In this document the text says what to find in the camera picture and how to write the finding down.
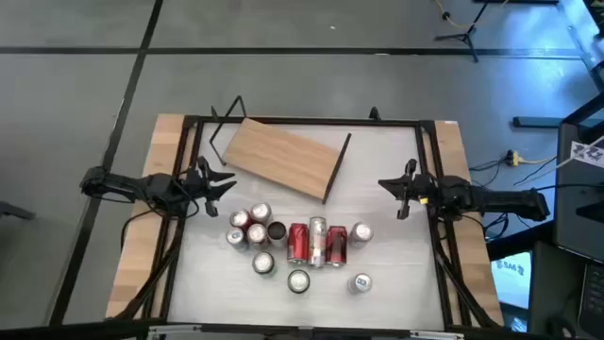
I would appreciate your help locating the black table clamp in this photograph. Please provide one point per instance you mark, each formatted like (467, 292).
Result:
(375, 114)

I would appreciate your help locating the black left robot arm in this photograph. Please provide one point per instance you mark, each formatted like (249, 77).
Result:
(118, 181)

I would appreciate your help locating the green soda can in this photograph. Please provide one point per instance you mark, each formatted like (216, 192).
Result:
(298, 281)
(263, 262)

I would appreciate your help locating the black keyboard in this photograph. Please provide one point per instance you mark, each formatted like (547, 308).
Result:
(594, 302)

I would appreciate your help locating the black chair foot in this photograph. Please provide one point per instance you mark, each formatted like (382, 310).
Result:
(14, 210)

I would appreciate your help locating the silver white soda can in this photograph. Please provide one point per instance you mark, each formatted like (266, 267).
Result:
(362, 232)

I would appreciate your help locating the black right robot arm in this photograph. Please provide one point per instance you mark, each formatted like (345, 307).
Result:
(495, 198)

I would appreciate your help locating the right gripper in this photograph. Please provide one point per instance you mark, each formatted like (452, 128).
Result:
(422, 189)

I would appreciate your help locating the printed marker paper sheet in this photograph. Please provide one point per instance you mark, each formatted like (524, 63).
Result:
(587, 153)

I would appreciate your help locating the black floor stand bar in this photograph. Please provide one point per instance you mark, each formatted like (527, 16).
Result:
(538, 122)

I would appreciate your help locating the red can black lettering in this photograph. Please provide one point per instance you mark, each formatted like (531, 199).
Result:
(298, 243)

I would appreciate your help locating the wooden shelf black metal legs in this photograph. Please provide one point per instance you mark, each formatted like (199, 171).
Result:
(283, 156)

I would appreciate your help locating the silver metal bracket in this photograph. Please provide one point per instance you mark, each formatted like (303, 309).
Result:
(174, 329)
(439, 335)

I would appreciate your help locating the red cola can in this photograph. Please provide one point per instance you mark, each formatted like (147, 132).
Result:
(257, 233)
(240, 218)
(260, 212)

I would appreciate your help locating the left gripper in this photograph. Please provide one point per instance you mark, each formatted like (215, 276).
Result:
(198, 184)

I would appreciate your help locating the blue and silver can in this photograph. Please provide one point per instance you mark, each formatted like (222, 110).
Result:
(360, 282)
(235, 237)

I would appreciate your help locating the grey metal beam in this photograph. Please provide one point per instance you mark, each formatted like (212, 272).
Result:
(582, 42)

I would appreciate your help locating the yellow power plug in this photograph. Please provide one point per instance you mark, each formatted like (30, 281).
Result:
(514, 159)

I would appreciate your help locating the black computer tower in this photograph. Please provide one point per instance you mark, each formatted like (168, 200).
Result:
(575, 212)

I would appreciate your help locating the black tripod stand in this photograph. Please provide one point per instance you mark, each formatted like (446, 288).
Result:
(468, 34)

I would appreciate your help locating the black desk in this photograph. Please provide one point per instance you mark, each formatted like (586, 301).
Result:
(552, 283)

